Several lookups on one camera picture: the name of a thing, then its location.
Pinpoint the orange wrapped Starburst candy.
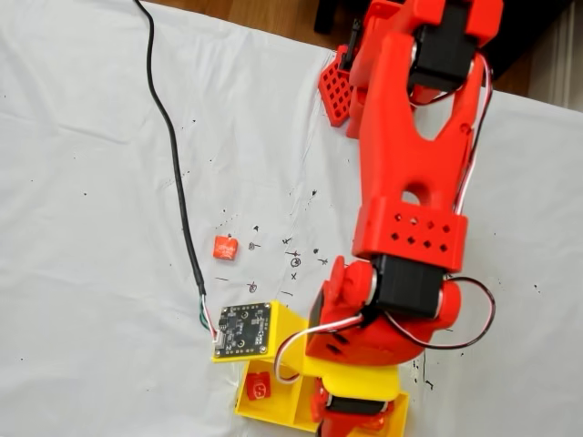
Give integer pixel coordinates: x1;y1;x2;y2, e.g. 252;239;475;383
212;234;240;261

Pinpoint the black USB cable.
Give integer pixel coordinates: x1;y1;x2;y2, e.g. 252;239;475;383
131;0;220;345

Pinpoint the red white black servo wire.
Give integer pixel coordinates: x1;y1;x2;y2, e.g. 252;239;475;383
453;54;496;218
272;316;370;383
421;276;497;351

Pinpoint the yellow three-compartment box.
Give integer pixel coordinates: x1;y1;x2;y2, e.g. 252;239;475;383
234;359;410;433

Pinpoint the white plastic table cover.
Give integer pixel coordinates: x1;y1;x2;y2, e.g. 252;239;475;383
0;0;583;437

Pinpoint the red Starburst candy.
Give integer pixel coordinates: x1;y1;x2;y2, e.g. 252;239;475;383
245;371;273;401

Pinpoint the black table clamp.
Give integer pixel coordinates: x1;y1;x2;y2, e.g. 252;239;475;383
340;18;363;74

